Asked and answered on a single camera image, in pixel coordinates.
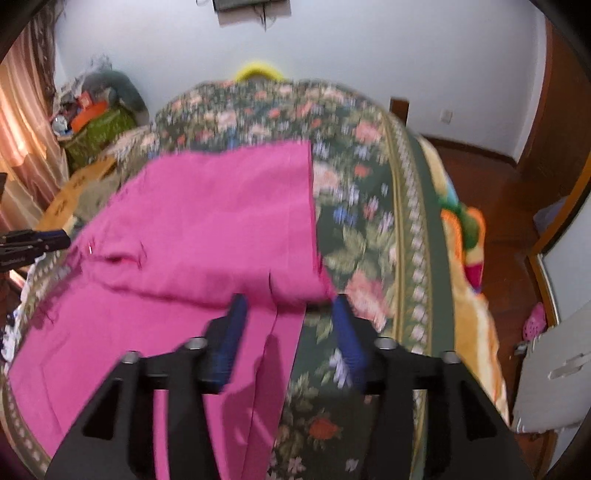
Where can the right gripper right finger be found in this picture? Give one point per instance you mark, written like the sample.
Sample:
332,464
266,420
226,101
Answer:
466,436

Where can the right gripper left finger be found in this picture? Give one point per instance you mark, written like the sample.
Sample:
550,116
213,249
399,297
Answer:
112,437

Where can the pink pants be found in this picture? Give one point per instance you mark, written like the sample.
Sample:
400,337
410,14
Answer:
162,258

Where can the pink striped curtain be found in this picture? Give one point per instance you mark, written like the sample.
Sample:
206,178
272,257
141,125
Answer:
31,157

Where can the olive green folded pants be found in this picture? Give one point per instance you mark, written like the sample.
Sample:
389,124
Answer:
95,196

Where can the orange yellow blanket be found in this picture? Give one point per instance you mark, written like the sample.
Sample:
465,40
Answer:
476,337

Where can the green storage box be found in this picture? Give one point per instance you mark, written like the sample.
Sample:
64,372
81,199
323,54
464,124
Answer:
96,135

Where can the pink slipper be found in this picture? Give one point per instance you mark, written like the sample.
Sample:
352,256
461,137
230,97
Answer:
535,324

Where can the orange box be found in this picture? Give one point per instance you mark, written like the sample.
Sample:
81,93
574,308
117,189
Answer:
87,115

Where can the grey plush pillow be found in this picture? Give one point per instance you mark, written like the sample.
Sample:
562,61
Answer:
117,90

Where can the floral green bedspread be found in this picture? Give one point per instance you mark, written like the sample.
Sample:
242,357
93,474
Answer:
379,230

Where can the yellow bed footboard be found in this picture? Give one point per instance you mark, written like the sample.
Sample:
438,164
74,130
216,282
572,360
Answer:
258,70

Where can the wooden door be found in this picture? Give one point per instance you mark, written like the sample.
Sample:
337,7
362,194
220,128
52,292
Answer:
559,142

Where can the wooden bedpost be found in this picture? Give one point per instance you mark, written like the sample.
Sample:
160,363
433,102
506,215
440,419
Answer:
400,107

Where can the small wall monitor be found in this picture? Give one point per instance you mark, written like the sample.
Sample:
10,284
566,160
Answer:
224,6

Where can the wall socket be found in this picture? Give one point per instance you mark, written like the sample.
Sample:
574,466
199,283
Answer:
446,116

